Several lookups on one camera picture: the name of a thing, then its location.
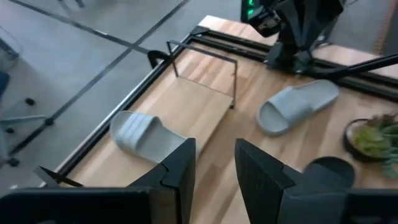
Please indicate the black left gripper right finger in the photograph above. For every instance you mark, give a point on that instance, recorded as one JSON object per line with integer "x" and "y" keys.
{"x": 261, "y": 186}

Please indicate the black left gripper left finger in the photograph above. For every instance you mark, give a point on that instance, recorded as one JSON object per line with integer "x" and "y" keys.
{"x": 177, "y": 186}

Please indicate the grey striped slide sandal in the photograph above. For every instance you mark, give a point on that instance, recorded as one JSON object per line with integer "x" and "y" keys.
{"x": 140, "y": 133}
{"x": 295, "y": 105}

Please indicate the black slide sandal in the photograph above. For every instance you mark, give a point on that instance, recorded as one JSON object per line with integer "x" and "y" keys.
{"x": 335, "y": 171}

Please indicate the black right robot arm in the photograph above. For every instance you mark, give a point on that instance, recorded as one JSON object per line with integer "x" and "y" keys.
{"x": 295, "y": 25}

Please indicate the small potted succulent plant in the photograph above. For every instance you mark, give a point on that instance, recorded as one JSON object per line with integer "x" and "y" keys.
{"x": 370, "y": 140}

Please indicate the office swivel chair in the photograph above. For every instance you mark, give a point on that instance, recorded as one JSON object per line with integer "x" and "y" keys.
{"x": 25, "y": 119}

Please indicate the black metal table frame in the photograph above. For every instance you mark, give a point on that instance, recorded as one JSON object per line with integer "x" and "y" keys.
{"x": 230, "y": 43}

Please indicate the wooden shelf with black frame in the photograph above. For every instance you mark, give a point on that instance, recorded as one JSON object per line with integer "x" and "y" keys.
{"x": 192, "y": 109}

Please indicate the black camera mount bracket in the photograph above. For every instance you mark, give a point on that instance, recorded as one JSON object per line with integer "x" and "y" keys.
{"x": 154, "y": 56}

